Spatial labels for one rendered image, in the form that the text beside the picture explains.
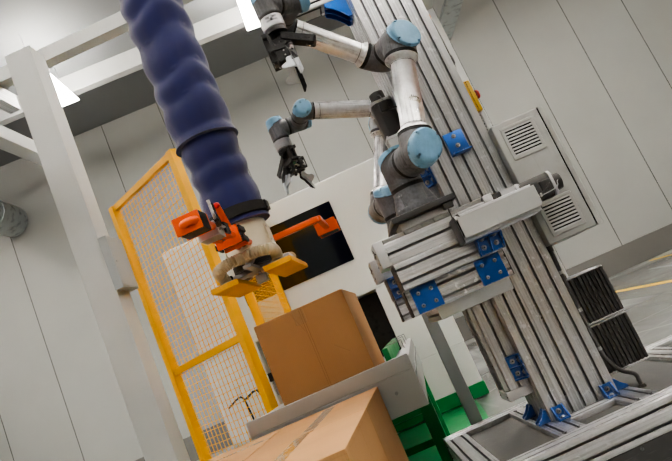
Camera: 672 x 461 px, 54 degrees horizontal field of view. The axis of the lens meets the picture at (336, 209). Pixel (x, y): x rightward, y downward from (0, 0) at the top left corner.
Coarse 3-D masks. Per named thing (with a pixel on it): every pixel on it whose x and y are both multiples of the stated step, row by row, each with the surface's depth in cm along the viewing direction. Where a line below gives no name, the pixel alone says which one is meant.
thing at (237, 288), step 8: (232, 280) 214; (240, 280) 217; (216, 288) 214; (224, 288) 214; (232, 288) 218; (240, 288) 225; (248, 288) 234; (256, 288) 242; (232, 296) 236; (240, 296) 245
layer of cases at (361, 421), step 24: (336, 408) 232; (360, 408) 196; (384, 408) 240; (288, 432) 221; (312, 432) 189; (336, 432) 165; (360, 432) 161; (384, 432) 209; (216, 456) 253; (240, 456) 211; (264, 456) 181; (288, 456) 159; (312, 456) 142; (336, 456) 133; (360, 456) 146; (384, 456) 184
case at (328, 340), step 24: (288, 312) 271; (312, 312) 269; (336, 312) 268; (360, 312) 309; (264, 336) 270; (288, 336) 269; (312, 336) 268; (336, 336) 267; (360, 336) 265; (288, 360) 268; (312, 360) 266; (336, 360) 265; (360, 360) 264; (288, 384) 266; (312, 384) 265
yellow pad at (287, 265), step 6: (282, 258) 213; (288, 258) 213; (294, 258) 219; (270, 264) 214; (276, 264) 213; (282, 264) 214; (288, 264) 219; (294, 264) 225; (300, 264) 231; (306, 264) 243; (264, 270) 214; (270, 270) 215; (276, 270) 221; (282, 270) 226; (288, 270) 233; (294, 270) 239; (282, 276) 241
